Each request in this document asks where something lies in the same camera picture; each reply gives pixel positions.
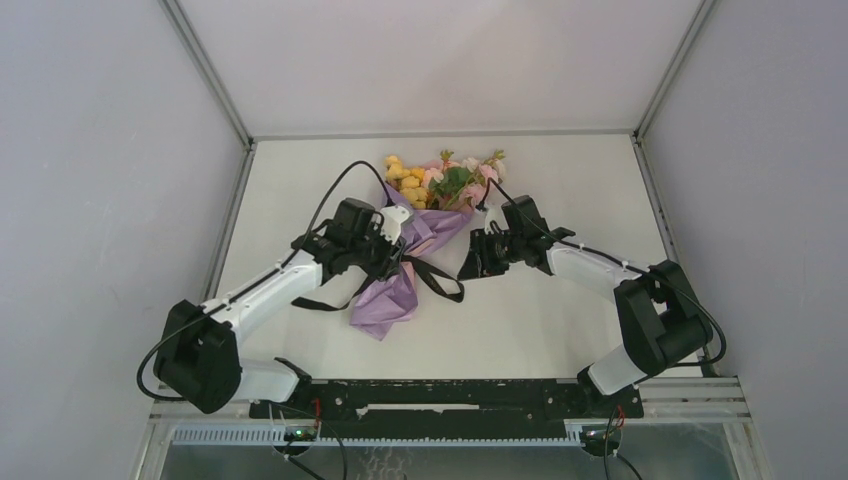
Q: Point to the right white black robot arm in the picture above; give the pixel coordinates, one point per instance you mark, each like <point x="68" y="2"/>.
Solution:
<point x="661" y="322"/>

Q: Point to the white slotted cable duct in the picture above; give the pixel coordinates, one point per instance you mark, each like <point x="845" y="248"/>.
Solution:
<point x="568" y="435"/>

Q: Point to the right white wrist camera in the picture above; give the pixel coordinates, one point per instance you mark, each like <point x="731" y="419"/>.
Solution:
<point x="493" y="217"/>

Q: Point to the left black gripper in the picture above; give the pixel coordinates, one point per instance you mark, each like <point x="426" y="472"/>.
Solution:
<point x="389" y="264"/>

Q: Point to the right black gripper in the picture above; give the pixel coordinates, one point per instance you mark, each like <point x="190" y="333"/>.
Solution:
<point x="478" y="262"/>

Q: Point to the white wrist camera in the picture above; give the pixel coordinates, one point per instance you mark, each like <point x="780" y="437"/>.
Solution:
<point x="394" y="218"/>
<point x="493" y="217"/>

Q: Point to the purple pink wrapping paper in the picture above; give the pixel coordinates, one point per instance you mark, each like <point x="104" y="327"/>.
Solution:
<point x="386" y="303"/>

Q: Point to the fake flower bouquet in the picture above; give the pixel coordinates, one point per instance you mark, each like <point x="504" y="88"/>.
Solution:
<point x="446" y="184"/>

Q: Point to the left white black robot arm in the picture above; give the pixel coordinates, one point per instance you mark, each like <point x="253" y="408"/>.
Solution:
<point x="199" y="357"/>

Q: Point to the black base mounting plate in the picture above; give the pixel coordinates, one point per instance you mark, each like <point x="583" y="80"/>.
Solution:
<point x="466" y="408"/>

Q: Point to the aluminium frame rail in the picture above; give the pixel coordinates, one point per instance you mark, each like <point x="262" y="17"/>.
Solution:
<point x="664" y="401"/>

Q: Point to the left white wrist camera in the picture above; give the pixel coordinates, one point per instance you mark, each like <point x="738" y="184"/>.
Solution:
<point x="394" y="218"/>

